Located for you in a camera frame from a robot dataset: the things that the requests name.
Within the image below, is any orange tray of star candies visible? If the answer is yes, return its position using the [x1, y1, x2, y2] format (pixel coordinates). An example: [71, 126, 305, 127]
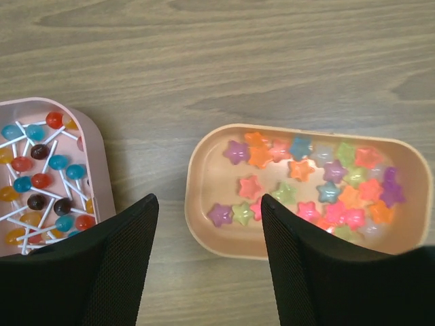
[185, 124, 433, 260]

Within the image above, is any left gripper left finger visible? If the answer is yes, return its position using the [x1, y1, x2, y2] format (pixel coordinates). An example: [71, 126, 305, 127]
[1, 194, 159, 325]

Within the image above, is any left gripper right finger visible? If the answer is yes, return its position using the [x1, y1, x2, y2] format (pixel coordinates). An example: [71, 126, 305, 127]
[261, 194, 434, 325]

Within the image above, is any pink tray of lollipops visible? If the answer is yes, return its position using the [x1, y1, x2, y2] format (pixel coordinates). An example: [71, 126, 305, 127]
[1, 98, 115, 256]

